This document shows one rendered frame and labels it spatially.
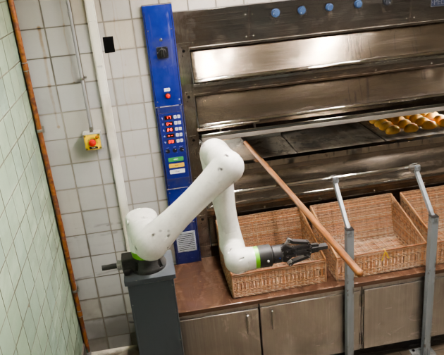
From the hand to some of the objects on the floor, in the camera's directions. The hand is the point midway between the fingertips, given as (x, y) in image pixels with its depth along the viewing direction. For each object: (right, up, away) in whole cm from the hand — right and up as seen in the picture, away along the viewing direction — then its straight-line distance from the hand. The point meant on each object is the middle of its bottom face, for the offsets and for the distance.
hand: (318, 246), depth 230 cm
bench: (+40, -74, +128) cm, 153 cm away
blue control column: (-71, -44, +229) cm, 244 cm away
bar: (+26, -84, +106) cm, 138 cm away
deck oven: (+24, -30, +242) cm, 245 cm away
